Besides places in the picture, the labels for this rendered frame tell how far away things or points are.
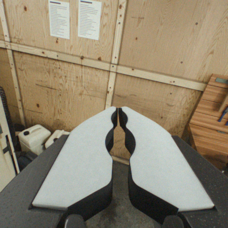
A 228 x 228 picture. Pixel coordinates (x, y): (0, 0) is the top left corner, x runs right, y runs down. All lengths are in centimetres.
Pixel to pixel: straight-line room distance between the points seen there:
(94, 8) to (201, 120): 142
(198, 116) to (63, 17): 159
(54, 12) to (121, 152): 172
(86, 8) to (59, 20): 29
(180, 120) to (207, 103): 32
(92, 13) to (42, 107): 130
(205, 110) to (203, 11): 81
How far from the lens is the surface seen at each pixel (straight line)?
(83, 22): 167
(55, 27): 182
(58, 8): 179
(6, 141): 118
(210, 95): 162
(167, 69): 157
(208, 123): 175
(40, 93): 216
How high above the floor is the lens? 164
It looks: 30 degrees down
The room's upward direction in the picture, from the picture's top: 10 degrees clockwise
